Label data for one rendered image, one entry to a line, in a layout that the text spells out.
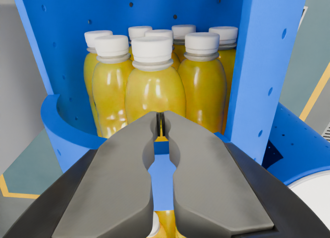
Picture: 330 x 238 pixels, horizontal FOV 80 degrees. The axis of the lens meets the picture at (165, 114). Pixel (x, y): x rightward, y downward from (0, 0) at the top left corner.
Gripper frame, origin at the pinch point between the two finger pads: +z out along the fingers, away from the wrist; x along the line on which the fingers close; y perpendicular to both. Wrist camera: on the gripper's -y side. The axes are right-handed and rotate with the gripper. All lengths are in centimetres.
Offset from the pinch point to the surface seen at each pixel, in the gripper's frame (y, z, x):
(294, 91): 55, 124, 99
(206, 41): -2.4, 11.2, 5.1
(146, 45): -2.8, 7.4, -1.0
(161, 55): -1.9, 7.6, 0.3
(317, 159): 28, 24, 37
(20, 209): 172, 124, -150
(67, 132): 3.5, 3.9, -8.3
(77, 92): 5.7, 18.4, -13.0
